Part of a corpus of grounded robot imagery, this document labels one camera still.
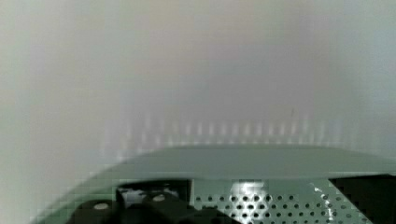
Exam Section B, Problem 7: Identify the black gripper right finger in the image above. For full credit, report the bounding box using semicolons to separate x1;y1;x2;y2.
329;175;396;224

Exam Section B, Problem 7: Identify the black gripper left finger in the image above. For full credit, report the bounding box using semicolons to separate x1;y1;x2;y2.
66;179;242;224

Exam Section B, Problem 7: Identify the green oval strainer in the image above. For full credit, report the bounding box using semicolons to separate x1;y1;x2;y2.
29;145;395;224

